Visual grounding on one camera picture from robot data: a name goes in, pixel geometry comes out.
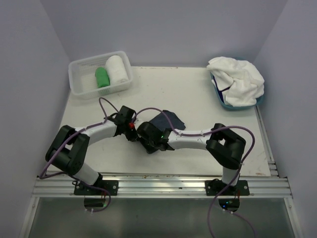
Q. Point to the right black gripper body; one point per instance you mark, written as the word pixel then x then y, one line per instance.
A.
pixel 149 144

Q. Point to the white towel pile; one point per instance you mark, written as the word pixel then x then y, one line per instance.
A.
pixel 237 79

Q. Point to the white rolled towel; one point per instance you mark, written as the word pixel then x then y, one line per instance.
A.
pixel 116 70

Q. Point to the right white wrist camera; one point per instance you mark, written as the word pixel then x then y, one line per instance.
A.
pixel 135 124

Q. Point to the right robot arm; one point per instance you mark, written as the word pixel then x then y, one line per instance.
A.
pixel 225 146

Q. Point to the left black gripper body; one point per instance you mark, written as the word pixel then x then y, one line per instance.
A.
pixel 130 133

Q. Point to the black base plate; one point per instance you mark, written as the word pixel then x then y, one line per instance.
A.
pixel 103 187
pixel 215 186

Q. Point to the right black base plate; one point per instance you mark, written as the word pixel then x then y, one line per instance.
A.
pixel 215 186

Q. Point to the teal plastic basin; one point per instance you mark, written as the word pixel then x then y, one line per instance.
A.
pixel 237 104

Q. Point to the white plastic basket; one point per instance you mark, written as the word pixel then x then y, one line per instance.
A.
pixel 82 79

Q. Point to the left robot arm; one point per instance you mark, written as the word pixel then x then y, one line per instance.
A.
pixel 68 149

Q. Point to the aluminium mounting rail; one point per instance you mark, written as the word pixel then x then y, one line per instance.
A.
pixel 163 186

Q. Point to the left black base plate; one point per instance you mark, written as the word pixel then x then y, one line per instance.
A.
pixel 103 187

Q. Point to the green rolled towel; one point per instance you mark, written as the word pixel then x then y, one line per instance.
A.
pixel 102 77

